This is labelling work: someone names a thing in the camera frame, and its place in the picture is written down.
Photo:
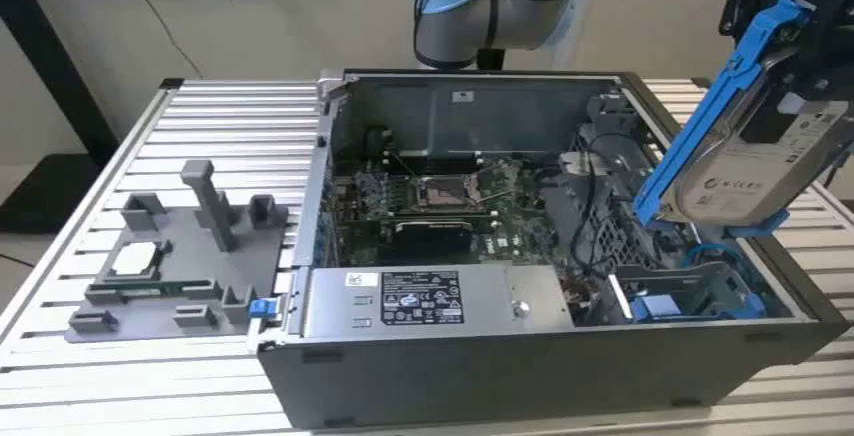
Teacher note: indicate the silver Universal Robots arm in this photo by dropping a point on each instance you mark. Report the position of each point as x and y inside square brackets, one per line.
[467, 21]

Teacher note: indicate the green RAM stick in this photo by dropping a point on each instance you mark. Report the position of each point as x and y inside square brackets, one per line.
[174, 287]

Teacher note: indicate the black graphics card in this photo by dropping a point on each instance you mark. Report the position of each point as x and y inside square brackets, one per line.
[427, 243]

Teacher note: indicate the gray parts rack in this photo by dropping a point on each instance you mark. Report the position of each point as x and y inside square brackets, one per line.
[200, 256]

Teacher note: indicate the hard disk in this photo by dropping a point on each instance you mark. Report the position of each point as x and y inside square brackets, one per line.
[734, 176]

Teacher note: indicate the silver power supply unit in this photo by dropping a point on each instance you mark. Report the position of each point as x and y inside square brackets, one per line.
[334, 306]

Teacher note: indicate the locking lever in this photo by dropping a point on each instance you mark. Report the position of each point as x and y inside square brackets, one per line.
[403, 164]

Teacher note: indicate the blue case latch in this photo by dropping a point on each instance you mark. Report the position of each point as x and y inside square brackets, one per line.
[260, 307]

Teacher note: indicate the black table corner cap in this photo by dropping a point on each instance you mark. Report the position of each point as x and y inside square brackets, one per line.
[172, 83]

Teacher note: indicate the CPU socket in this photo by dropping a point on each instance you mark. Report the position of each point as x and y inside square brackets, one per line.
[443, 193]

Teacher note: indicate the black open PC case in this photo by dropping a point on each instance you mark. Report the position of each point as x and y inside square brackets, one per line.
[467, 381]

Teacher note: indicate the black slanted frame post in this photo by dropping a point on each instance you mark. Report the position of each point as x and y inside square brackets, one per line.
[47, 51]

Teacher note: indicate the silver CPU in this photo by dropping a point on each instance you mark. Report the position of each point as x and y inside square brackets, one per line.
[136, 259]

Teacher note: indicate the green motherboard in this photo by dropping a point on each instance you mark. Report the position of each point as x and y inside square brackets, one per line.
[514, 216]

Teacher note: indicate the metal disk bay cage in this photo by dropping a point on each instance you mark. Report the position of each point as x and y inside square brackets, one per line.
[614, 226]

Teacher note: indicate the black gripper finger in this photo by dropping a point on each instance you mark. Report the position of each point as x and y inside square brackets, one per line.
[770, 123]

